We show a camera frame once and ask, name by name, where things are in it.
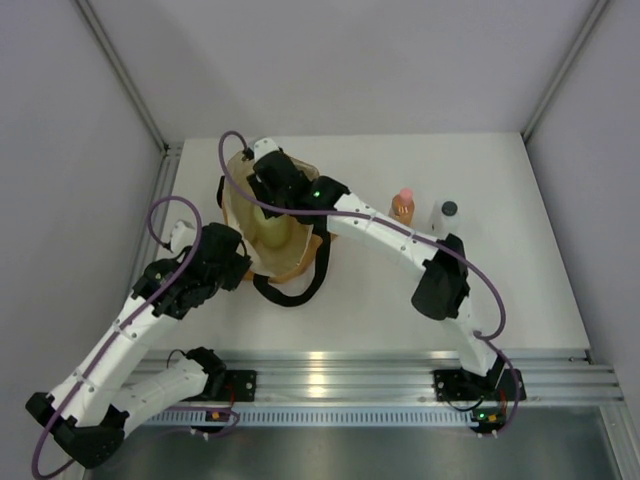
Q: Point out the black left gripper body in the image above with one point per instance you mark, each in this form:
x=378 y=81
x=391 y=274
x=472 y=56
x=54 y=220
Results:
x=228 y=278

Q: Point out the clear bottle with black cap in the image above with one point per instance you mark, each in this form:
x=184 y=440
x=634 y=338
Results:
x=444 y=218

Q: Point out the orange bottle with pink cap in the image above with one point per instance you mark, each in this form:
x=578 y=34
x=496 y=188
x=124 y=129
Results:
x=403 y=207

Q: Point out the slotted cable duct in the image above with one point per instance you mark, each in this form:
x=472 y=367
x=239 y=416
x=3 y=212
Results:
x=252 y=416

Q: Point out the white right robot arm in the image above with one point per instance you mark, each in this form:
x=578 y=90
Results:
x=438 y=267

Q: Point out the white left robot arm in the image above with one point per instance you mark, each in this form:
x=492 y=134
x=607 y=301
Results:
x=92 y=412

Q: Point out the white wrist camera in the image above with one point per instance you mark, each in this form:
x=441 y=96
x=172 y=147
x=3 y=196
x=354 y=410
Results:
x=261 y=148
x=182 y=235

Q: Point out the tan canvas tote bag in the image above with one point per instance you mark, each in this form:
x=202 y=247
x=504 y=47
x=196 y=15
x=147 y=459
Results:
x=281 y=249

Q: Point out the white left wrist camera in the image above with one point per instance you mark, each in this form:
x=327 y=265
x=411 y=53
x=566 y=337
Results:
x=182 y=235

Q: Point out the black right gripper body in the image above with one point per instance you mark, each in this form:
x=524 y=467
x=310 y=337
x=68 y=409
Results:
x=263 y=195

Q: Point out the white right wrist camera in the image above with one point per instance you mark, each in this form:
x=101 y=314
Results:
x=261 y=148

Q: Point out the green pump bottle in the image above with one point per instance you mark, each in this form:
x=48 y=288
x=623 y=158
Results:
x=274 y=231

